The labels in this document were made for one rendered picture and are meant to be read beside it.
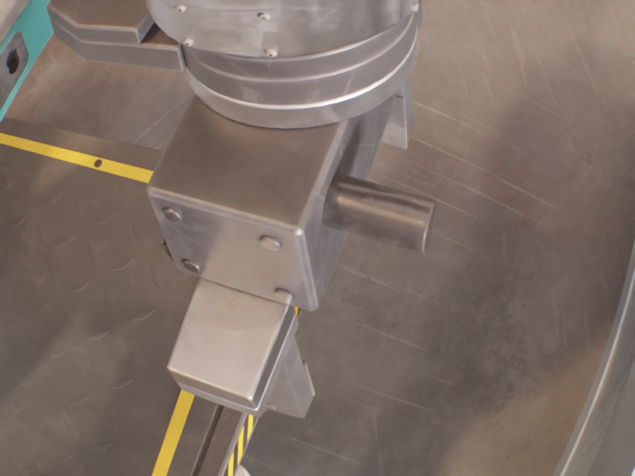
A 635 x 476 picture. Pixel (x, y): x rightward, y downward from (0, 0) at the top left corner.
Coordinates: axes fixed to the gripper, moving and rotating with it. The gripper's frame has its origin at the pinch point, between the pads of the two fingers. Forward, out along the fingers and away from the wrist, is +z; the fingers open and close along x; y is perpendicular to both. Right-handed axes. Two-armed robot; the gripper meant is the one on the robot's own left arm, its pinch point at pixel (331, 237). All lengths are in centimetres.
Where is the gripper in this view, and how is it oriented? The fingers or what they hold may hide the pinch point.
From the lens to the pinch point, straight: 42.4
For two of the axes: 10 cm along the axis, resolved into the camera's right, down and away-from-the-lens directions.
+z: 0.8, 4.7, 8.8
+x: 3.3, -8.4, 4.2
